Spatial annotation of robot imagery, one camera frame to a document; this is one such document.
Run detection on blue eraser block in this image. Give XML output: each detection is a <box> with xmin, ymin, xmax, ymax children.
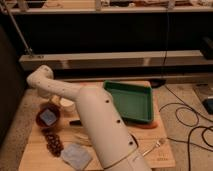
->
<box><xmin>40</xmin><ymin>109</ymin><xmax>57</xmax><ymax>126</ymax></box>

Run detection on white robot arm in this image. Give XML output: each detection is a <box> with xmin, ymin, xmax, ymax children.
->
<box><xmin>27</xmin><ymin>65</ymin><xmax>152</xmax><ymax>171</ymax></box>

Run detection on brown bowl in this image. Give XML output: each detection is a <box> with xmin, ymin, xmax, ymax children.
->
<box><xmin>36</xmin><ymin>103</ymin><xmax>60</xmax><ymax>129</ymax></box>

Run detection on white paper cup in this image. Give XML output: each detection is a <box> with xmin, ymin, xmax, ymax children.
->
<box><xmin>60</xmin><ymin>98</ymin><xmax>75</xmax><ymax>112</ymax></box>

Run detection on bunch of dark grapes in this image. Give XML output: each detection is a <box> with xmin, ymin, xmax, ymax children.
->
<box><xmin>42</xmin><ymin>130</ymin><xmax>64</xmax><ymax>157</ymax></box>

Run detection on wooden table board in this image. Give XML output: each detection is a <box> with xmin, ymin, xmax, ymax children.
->
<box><xmin>18</xmin><ymin>98</ymin><xmax>176</xmax><ymax>171</ymax></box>

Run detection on green plastic tray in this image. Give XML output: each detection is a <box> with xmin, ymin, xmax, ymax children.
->
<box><xmin>103</xmin><ymin>81</ymin><xmax>154</xmax><ymax>123</ymax></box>

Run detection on silver fork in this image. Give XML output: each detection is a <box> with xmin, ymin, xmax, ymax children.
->
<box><xmin>143</xmin><ymin>138</ymin><xmax>166</xmax><ymax>156</ymax></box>

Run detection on black handled tool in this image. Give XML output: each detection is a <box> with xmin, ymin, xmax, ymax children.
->
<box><xmin>69</xmin><ymin>120</ymin><xmax>82</xmax><ymax>126</ymax></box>

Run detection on white metal shelf rail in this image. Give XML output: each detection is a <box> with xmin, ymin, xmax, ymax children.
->
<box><xmin>19</xmin><ymin>50</ymin><xmax>213</xmax><ymax>71</ymax></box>

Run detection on black floor cables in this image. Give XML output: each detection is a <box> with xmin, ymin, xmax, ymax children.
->
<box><xmin>158</xmin><ymin>84</ymin><xmax>213</xmax><ymax>171</ymax></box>

